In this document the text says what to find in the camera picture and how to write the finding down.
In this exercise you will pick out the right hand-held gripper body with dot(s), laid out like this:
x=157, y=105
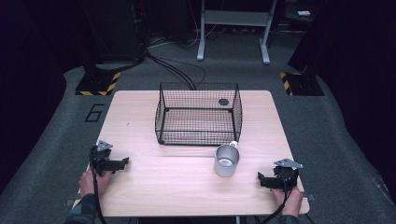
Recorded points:
x=287, y=175

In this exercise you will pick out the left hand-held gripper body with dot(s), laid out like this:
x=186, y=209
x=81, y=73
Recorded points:
x=100, y=154

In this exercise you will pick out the person's right hand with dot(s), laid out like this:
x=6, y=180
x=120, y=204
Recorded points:
x=291, y=202

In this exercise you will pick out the person's left hand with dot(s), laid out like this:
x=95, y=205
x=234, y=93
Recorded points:
x=88, y=183

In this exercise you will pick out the silver metal cup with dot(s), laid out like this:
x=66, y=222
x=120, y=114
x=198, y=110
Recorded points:
x=226, y=161

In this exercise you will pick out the striped black stand base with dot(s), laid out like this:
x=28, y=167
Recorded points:
x=98, y=83
x=303, y=84

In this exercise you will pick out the dark curtain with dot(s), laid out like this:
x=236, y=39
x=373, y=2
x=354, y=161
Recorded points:
x=28, y=77
x=355, y=62

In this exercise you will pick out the black cabinet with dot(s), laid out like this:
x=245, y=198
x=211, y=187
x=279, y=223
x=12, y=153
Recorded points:
x=115, y=28

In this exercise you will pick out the small white box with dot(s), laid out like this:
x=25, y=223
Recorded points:
x=304, y=13

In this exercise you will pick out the white metal stand frame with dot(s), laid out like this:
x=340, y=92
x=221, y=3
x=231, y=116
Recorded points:
x=236, y=18

